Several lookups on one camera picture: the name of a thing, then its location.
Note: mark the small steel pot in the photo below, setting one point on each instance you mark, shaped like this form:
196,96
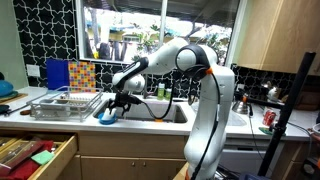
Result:
240,107

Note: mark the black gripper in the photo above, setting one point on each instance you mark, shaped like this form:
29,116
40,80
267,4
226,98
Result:
128,99

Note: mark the green sponge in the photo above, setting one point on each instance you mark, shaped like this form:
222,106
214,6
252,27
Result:
42,157

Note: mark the red drawer organizer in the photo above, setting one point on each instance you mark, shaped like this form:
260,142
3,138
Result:
23,166

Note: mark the black tripod pole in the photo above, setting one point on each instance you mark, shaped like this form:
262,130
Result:
286,113

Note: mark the open wooden kitchen drawer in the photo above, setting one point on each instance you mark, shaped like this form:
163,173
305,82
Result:
50,166

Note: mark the white dishwasher front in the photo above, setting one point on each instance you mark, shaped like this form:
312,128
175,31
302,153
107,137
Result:
246,160

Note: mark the small blue bowl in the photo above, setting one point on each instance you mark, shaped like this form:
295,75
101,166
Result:
107,121

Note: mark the stainless steel sink basin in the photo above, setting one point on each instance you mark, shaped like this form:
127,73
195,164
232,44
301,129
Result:
166,113

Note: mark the wooden wall cabinet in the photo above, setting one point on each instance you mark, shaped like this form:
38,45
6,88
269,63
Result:
283,33

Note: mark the red soda can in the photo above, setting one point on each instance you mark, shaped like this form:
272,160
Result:
269,117

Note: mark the teal kettle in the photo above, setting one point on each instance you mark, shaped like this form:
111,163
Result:
5,88

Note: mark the green dish soap bottle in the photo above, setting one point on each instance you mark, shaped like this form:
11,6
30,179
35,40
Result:
161,91

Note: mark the small orange sink clip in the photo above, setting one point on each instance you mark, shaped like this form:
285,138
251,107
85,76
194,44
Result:
159,120

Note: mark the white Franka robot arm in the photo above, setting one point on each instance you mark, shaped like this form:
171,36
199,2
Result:
210,110

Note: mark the blue cutting board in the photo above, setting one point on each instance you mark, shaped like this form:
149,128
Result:
57,74

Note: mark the kitchen window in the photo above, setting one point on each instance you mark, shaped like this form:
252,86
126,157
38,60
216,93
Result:
133,30

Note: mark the wooden cutting board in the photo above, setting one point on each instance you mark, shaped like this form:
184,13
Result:
11,98

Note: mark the multicoloured squares cutting board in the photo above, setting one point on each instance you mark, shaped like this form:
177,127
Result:
82,76

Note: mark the white dish sponge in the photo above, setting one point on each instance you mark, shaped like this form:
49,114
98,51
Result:
108,115

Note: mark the wooden base cabinet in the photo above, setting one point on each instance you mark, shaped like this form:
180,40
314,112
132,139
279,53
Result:
133,153

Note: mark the white wall light switch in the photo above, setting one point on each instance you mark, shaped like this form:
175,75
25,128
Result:
33,70

